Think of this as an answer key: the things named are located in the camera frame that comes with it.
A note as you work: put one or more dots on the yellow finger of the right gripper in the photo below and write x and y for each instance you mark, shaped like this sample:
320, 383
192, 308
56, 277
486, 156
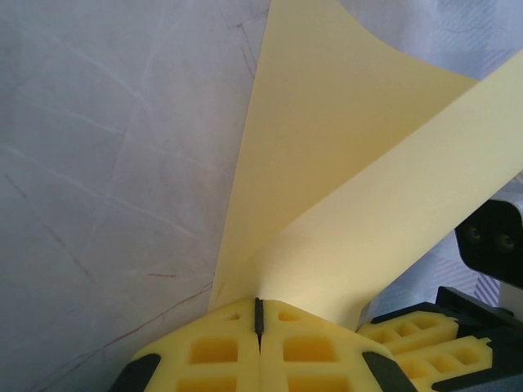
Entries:
449, 355
412, 328

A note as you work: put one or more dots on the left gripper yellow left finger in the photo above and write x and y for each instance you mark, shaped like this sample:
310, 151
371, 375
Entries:
212, 351

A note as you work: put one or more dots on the yellow square paper sheet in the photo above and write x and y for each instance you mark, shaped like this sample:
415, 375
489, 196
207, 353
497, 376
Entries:
327, 163

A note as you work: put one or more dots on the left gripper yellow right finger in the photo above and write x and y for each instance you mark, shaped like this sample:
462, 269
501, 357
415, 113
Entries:
310, 351

